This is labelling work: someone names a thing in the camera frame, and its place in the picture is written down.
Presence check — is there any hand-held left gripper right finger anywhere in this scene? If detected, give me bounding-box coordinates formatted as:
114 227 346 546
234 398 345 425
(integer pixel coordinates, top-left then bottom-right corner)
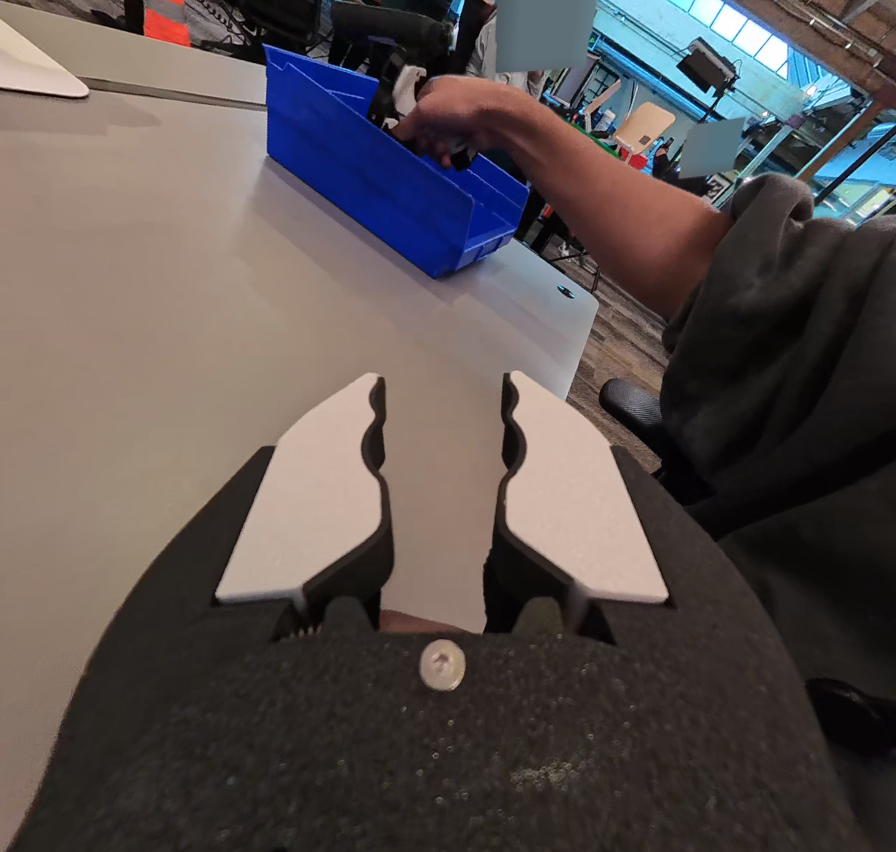
483 371 672 608

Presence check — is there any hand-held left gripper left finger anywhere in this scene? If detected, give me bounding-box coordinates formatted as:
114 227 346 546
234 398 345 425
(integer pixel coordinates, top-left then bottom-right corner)
213 372 396 607

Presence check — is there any blue plastic bin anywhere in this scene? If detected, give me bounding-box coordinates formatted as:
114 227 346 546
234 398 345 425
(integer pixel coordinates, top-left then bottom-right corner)
264 45 533 280

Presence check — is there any person's right forearm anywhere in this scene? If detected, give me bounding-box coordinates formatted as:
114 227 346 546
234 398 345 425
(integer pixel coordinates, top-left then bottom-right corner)
511 97 736 324

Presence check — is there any person's right hand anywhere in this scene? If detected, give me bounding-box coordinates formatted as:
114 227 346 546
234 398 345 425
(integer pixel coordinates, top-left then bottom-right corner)
390 74 550 167

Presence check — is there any person's black chair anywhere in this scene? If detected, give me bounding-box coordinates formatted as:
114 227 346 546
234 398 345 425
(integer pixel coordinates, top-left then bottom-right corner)
598 378 708 496

